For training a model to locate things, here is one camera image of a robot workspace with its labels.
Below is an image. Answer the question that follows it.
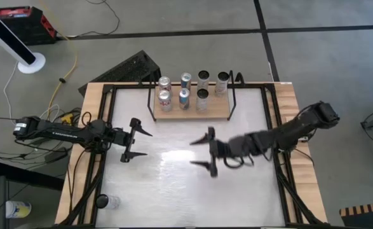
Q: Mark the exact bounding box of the black floor cable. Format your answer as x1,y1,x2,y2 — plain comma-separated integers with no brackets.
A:
67,0,121,38

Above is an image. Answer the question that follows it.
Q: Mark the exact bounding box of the white Celsius Peach Vibe can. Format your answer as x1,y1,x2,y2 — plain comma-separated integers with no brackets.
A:
214,71,231,97
95,193,121,210

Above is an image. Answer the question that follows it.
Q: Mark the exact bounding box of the white tower fan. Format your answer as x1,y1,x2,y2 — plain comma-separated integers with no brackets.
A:
0,3,46,75

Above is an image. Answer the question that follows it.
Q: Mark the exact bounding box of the black orange striped mat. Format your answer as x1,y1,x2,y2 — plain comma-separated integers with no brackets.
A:
339,201,373,229

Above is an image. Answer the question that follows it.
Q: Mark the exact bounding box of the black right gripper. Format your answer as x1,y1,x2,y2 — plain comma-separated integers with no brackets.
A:
189,126,238,178

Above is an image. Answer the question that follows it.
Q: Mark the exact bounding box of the white yellow plastic canister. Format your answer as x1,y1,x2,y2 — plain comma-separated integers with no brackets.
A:
5,200,32,219

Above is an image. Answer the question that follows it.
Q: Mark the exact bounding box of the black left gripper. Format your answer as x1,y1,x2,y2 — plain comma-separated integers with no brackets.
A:
112,117,153,163

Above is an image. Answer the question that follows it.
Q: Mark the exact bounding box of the blue silver Red Bull can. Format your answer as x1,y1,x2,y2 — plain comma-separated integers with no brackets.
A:
178,88,191,111
180,73,193,92

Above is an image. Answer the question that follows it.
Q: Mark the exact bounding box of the black aluminium table frame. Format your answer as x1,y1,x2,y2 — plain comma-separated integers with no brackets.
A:
58,81,329,229

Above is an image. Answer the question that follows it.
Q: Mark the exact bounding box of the silver Diet Coke can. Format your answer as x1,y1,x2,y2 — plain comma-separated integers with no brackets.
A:
157,89,173,112
158,76,173,93

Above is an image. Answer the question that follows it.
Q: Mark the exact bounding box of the black red tool case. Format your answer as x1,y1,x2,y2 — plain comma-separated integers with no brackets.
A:
0,5,58,46

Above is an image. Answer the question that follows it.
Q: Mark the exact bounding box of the yellow power plug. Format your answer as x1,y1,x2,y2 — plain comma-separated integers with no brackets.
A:
60,111,75,124

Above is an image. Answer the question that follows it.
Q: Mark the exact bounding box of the yellow power cable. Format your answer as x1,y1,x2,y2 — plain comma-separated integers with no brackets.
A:
39,0,79,123

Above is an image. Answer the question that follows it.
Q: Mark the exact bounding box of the white floor cable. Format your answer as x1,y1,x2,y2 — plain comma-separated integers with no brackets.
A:
3,62,62,128

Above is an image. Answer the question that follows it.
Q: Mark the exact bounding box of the black perforated metal stand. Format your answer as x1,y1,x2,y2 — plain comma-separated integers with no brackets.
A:
78,49,162,98

